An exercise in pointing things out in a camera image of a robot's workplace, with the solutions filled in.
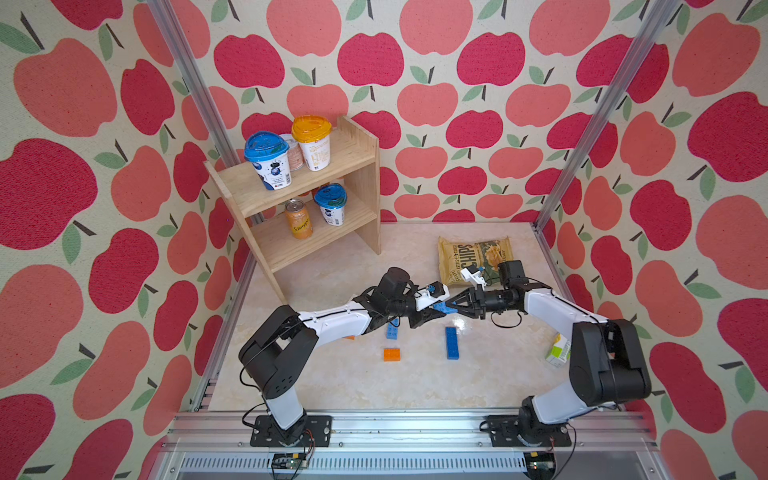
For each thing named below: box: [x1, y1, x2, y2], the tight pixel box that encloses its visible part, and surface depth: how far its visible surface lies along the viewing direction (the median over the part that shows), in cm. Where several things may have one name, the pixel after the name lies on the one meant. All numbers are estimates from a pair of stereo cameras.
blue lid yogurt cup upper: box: [244, 131, 292, 191], surface depth 66 cm
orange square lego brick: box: [383, 348, 401, 362], surface depth 88 cm
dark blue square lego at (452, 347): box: [446, 336, 460, 360], surface depth 89 cm
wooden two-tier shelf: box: [204, 116, 382, 305], surface depth 82 cm
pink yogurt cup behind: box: [279, 133, 305, 171], surface depth 75 cm
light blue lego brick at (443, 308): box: [433, 301, 457, 315], surface depth 82 cm
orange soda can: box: [285, 198, 313, 240], surface depth 84 cm
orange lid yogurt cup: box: [292, 115, 333, 172], surface depth 71 cm
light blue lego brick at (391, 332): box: [386, 323, 398, 340], surface depth 92 cm
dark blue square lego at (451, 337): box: [445, 326, 459, 349], surface depth 90 cm
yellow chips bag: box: [438, 236, 514, 286], surface depth 106 cm
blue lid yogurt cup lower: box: [314, 183, 348, 227], surface depth 88 cm
